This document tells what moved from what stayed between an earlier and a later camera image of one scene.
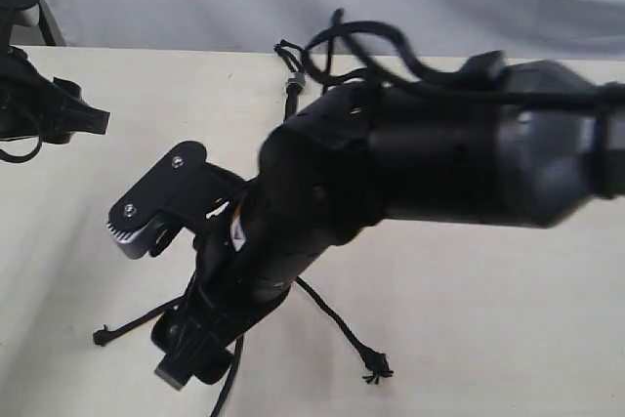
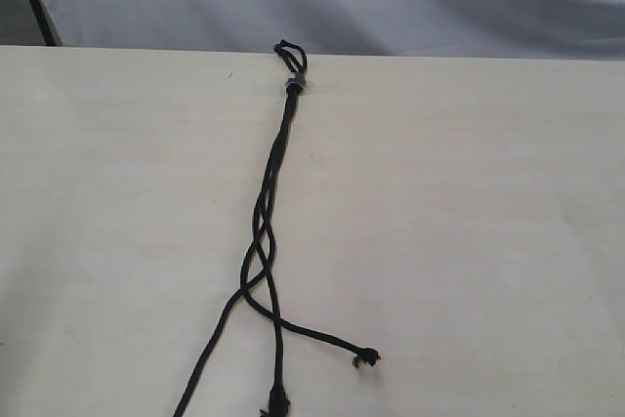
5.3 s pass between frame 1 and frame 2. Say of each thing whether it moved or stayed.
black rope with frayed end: moved
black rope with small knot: moved
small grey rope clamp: stayed
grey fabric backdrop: stayed
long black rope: moved
